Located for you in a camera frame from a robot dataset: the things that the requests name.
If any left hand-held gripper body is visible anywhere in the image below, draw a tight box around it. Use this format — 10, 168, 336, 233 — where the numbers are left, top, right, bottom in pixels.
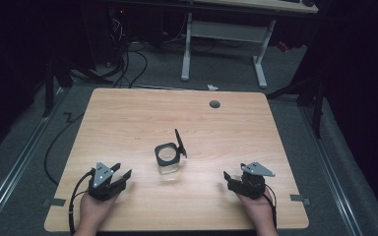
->
88, 161, 128, 202

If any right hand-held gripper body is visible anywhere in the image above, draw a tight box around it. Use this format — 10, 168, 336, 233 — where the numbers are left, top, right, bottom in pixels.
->
227, 161, 277, 201

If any clear jar with black lid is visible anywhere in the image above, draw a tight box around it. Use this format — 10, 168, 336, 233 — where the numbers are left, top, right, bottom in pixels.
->
154, 128, 188, 175

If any person's left hand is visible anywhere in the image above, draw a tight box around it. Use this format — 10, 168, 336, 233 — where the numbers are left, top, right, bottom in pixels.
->
78, 189, 122, 230

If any person's right hand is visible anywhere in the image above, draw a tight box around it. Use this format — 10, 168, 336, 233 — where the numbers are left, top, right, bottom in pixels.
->
235, 191, 277, 230

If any grey tape strip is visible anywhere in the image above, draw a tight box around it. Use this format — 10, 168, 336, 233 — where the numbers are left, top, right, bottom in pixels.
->
289, 194, 312, 207
41, 198, 67, 207

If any black metal stand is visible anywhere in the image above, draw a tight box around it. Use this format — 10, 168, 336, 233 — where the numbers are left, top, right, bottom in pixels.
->
265, 73, 328, 140
41, 57, 114, 118

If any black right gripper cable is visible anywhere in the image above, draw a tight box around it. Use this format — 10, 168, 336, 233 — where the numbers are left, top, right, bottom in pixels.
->
261, 184, 279, 230

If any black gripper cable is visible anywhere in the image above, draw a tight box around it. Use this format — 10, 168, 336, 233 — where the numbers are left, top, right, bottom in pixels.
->
261, 184, 279, 230
67, 170, 96, 236

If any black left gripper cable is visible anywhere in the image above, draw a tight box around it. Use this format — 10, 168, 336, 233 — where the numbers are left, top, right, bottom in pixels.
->
67, 170, 96, 236

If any black floor cable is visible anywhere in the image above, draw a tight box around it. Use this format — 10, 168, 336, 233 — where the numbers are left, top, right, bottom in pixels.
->
43, 111, 87, 187

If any metal floor rail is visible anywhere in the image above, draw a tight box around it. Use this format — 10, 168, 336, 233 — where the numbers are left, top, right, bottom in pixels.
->
299, 105, 364, 236
0, 86, 71, 236

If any bundle of black cables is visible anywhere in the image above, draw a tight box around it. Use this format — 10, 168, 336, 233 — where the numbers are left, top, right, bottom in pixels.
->
106, 9, 150, 89

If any white desk with metal frame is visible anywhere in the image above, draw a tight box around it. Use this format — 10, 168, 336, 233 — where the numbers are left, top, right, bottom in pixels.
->
180, 0, 320, 89

